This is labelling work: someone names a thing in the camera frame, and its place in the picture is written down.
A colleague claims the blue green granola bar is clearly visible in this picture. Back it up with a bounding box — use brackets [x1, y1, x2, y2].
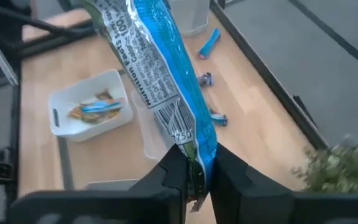
[208, 107, 229, 127]
[196, 72, 214, 88]

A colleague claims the blue Chewy granola bar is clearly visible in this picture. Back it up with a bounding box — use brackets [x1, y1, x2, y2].
[79, 98, 126, 114]

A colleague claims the grey tape strip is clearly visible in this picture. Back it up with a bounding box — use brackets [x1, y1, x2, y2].
[56, 136, 75, 190]

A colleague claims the clear plastic bin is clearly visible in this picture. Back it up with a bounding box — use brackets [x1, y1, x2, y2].
[131, 88, 180, 161]

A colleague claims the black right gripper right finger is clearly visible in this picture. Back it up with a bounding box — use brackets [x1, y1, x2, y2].
[209, 142, 358, 224]

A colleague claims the orange Chewy granola bar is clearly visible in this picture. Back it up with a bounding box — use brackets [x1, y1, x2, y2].
[68, 104, 121, 124]

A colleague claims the blue granola bar red end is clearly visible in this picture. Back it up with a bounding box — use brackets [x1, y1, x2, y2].
[196, 27, 222, 60]

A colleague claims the leafy plant in black pot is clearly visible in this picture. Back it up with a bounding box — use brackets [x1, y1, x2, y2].
[291, 134, 358, 194]

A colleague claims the silver metal bracket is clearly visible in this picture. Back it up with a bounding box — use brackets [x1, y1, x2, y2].
[0, 36, 20, 87]

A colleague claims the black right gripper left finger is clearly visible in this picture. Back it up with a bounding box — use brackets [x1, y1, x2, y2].
[7, 143, 189, 224]

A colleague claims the black aluminium table frame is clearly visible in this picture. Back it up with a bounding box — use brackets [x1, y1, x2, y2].
[0, 0, 329, 218]

